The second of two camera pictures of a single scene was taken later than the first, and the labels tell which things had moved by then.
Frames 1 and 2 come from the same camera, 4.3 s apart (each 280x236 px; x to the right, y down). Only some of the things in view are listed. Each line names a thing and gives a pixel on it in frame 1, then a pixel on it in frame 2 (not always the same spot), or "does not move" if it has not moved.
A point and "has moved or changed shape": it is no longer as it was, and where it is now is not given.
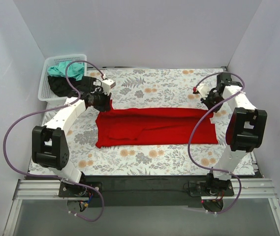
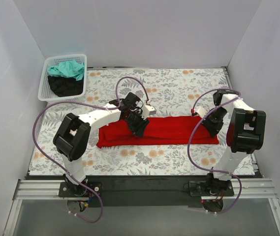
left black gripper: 104,103 -> 138,125
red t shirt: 153,126 has moved or changed shape
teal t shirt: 75,70 does not move
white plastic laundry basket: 46,92 does not move
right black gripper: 210,101 -> 210,124
